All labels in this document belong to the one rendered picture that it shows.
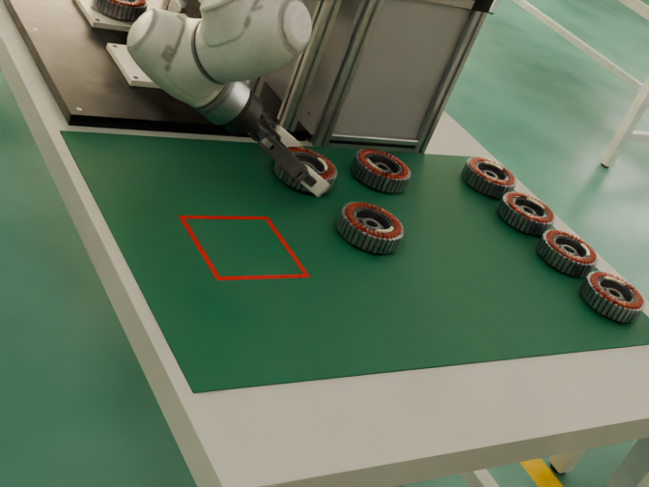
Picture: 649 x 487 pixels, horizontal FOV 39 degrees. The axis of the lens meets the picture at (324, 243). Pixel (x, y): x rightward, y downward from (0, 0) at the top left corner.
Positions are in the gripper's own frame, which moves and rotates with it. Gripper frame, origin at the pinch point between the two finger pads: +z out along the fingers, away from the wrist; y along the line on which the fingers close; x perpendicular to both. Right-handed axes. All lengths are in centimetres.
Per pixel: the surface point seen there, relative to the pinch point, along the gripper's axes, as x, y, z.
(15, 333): 83, 43, 11
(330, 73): -14.0, 14.3, -0.4
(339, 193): -0.9, -4.0, 6.6
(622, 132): -83, 167, 255
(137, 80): 12.1, 24.0, -22.6
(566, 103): -82, 238, 290
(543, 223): -23.9, -13.7, 39.7
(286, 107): -3.7, 14.4, -1.9
